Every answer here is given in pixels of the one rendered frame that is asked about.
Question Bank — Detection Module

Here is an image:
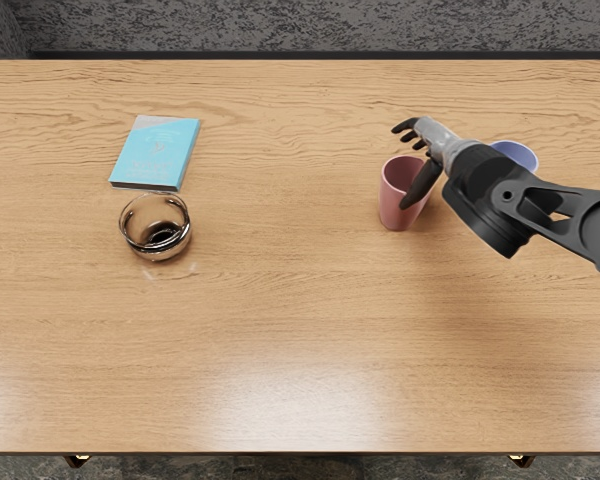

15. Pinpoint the pink cup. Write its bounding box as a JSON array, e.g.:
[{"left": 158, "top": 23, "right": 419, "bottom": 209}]
[{"left": 378, "top": 155, "right": 433, "bottom": 232}]

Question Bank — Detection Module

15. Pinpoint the lavender blue cup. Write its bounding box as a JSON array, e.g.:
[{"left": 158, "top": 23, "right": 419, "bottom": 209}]
[{"left": 489, "top": 140, "right": 540, "bottom": 176}]

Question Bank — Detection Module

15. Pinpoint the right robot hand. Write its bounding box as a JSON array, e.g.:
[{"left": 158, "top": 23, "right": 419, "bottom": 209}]
[{"left": 391, "top": 116, "right": 469, "bottom": 210}]

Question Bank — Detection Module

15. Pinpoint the light blue book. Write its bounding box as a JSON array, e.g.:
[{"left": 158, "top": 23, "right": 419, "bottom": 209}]
[{"left": 108, "top": 114, "right": 202, "bottom": 193}]

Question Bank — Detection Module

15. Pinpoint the clear glass bowl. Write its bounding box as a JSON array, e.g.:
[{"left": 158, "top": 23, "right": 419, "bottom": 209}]
[{"left": 118, "top": 191, "right": 193, "bottom": 263}]

